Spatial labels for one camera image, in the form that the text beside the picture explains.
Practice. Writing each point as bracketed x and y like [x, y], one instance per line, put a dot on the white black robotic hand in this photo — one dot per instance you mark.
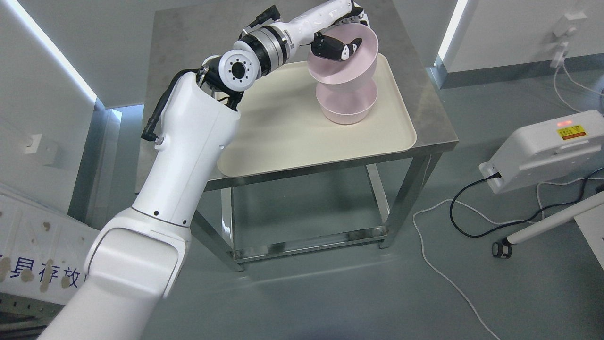
[307, 29]

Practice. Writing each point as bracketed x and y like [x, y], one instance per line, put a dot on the pink bowl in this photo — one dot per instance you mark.
[346, 108]
[360, 66]

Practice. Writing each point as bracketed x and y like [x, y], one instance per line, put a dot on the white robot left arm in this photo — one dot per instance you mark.
[138, 255]

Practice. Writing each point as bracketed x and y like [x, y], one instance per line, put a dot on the beige plastic tray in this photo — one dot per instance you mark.
[282, 126]

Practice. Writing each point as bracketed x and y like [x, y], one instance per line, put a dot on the white device with warning label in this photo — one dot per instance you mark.
[544, 151]

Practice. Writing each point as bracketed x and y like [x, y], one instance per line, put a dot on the white stand leg with caster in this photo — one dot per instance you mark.
[587, 213]

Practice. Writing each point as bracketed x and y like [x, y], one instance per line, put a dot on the white wall plug adapter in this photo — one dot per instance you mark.
[564, 29]

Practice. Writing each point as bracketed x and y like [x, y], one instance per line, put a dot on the white wall socket left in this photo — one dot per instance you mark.
[42, 149]

